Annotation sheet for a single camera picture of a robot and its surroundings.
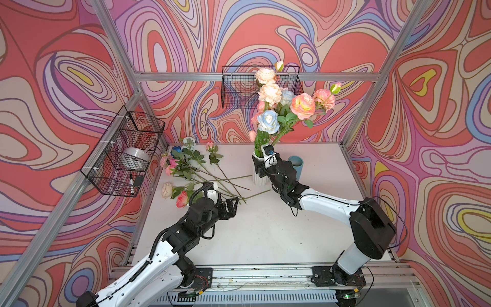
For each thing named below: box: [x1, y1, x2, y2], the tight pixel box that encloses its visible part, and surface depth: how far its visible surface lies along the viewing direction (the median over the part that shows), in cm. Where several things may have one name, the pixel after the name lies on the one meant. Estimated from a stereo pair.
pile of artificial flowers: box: [159, 136, 272, 208], surface depth 106 cm
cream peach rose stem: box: [255, 60, 284, 111], surface depth 61 cm
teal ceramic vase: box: [287, 155, 304, 182], surface depth 88 cm
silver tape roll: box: [121, 147, 151, 171], surface depth 74 cm
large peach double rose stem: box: [271, 82, 342, 146], surface depth 57 cm
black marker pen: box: [129, 173, 135, 196], surface depth 73 cm
